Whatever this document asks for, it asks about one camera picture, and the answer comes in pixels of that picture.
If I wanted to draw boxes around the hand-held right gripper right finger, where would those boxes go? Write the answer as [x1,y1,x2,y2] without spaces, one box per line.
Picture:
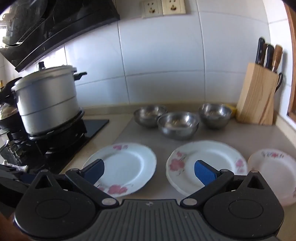
[180,160,269,208]

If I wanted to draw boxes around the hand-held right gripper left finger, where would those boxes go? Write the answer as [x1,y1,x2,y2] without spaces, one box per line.
[28,159,119,208]

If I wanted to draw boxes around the stainless steel bowl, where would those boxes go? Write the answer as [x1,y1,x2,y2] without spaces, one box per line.
[157,112,200,140]
[198,103,232,129]
[134,105,167,128]

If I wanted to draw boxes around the person's left forearm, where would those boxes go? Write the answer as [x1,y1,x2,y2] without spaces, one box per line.
[0,210,16,241]

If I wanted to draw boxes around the white pink flower plate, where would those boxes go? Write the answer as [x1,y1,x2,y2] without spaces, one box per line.
[83,142,157,198]
[166,141,248,197]

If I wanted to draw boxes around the white cloth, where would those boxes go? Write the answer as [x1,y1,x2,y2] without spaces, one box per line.
[5,162,29,173]

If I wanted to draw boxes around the black gas stove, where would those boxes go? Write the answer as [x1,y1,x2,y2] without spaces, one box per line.
[0,113,110,174]

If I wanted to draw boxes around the black wok with glass lid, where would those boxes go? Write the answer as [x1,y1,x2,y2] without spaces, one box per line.
[0,103,23,136]

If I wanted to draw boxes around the yellow sponge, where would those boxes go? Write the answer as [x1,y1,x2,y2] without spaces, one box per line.
[225,104,237,116]

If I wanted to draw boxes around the small pink flower plate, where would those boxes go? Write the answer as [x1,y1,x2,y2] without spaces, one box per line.
[247,149,296,207]

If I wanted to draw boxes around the aluminium pressure cooker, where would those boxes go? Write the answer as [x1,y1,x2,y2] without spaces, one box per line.
[0,61,88,136]

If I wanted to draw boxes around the wooden knife block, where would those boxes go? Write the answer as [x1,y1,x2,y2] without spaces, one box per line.
[236,62,279,126]

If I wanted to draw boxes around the black range hood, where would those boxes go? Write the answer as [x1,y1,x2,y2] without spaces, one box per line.
[0,0,121,72]

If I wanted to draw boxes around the brown handled knife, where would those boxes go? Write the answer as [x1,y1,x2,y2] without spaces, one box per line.
[260,43,269,66]

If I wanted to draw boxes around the black handled knife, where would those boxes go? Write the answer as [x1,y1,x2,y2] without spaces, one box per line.
[264,44,275,70]
[255,37,265,65]

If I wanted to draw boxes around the wooden window frame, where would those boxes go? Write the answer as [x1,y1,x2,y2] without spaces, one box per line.
[284,2,296,117]

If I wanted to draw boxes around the light wooden handled knife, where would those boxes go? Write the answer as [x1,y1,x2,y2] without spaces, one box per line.
[271,45,283,73]

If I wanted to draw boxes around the beige wall socket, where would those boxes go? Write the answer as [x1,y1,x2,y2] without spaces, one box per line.
[161,0,186,15]
[142,0,162,19]

